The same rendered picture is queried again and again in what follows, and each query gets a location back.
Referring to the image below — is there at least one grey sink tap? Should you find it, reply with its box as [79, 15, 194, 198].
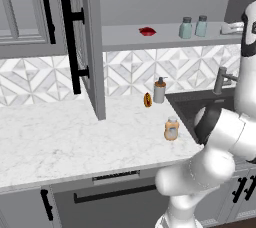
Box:
[212, 66, 240, 95]

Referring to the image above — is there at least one grey dishwasher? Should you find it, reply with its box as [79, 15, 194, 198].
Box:
[50, 167, 175, 228]

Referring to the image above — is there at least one orange condiment bottle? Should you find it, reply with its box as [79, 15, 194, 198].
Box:
[163, 116, 180, 142]

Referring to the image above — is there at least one grey open cabinet door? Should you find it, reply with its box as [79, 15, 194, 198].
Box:
[59, 0, 107, 122]

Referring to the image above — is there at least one grey base cabinet door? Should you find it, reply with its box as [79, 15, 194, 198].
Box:
[194, 170, 250, 227]
[233, 168, 256, 222]
[0, 186, 63, 228]

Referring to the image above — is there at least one black cabinet door handle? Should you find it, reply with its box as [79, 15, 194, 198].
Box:
[38, 0, 57, 45]

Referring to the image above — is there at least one teal shaker with grey cap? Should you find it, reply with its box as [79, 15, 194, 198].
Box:
[178, 16, 193, 40]
[194, 15, 208, 38]

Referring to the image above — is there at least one hot dog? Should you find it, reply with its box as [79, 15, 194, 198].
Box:
[143, 92, 153, 108]

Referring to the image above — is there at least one black dishwasher handle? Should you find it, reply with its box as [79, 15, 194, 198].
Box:
[73, 184, 158, 205]

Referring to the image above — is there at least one short black cabinet handle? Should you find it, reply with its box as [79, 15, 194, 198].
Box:
[40, 188, 54, 222]
[231, 177, 248, 204]
[244, 175, 256, 202]

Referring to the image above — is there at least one grey wall cabinet shelf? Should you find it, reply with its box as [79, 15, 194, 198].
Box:
[101, 21, 246, 53]

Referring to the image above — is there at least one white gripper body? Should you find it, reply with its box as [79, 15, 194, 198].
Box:
[220, 21, 245, 36]

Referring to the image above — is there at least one long black door handle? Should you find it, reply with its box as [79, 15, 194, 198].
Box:
[59, 0, 91, 95]

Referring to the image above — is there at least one dark sink basin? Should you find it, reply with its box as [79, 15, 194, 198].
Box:
[165, 87, 242, 146]

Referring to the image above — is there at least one red food item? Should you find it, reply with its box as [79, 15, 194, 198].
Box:
[138, 26, 157, 37]

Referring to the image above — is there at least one grey closed cabinet door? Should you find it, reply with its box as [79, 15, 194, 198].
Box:
[0, 0, 69, 59]

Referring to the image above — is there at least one dark grey cabinet door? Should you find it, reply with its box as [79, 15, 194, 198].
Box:
[223, 0, 256, 25]

